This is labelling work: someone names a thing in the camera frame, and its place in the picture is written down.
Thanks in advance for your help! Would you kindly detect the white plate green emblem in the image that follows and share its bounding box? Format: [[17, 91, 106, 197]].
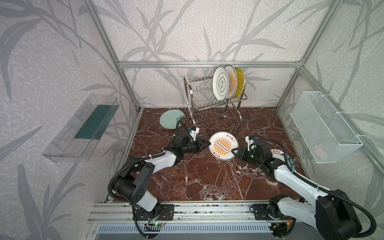
[[212, 66, 229, 102]]

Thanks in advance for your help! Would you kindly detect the light green flower plate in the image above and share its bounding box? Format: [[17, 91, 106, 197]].
[[160, 109, 186, 130]]

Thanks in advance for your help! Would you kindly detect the small orange sun plate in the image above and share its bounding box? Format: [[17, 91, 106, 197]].
[[209, 132, 239, 161]]

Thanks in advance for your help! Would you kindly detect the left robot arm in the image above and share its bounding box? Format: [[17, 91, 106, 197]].
[[108, 129, 211, 216]]

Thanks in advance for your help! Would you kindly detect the white wire mesh basket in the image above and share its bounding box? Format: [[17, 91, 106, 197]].
[[290, 91, 364, 164]]

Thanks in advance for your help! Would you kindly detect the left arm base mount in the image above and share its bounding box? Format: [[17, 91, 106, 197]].
[[133, 204, 175, 221]]

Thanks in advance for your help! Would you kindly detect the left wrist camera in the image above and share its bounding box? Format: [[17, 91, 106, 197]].
[[188, 127, 200, 141]]

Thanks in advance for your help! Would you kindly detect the large orange sun plate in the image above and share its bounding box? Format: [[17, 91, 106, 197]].
[[225, 65, 238, 100]]

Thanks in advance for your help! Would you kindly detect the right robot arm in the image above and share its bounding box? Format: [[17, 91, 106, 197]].
[[232, 136, 377, 240]]

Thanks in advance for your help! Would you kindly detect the stainless steel dish rack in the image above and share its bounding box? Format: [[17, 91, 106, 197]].
[[184, 76, 248, 136]]

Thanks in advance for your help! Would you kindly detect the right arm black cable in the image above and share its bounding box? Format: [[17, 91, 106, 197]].
[[263, 139, 377, 238]]

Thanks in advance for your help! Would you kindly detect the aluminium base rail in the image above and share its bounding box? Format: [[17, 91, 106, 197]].
[[87, 198, 316, 227]]

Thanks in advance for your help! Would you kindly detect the white plate green rim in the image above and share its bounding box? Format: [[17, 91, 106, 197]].
[[271, 149, 297, 171]]

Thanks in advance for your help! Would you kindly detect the clear plastic tray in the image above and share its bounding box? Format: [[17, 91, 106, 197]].
[[42, 94, 120, 163]]

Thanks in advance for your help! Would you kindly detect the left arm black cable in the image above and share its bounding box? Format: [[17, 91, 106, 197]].
[[107, 119, 187, 202]]

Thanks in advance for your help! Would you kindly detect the yellow green striped plate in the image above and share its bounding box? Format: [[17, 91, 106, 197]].
[[234, 67, 246, 99]]

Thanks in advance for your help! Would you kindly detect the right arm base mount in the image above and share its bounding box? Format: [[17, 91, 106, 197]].
[[249, 204, 291, 222]]

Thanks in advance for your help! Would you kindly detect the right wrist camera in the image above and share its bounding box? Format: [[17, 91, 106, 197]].
[[245, 136, 259, 152]]

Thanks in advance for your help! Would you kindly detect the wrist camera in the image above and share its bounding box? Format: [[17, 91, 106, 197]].
[[245, 136, 259, 152], [188, 127, 200, 141]]

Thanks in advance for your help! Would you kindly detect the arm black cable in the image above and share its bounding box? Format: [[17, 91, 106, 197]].
[[107, 119, 187, 202], [263, 139, 377, 238]]

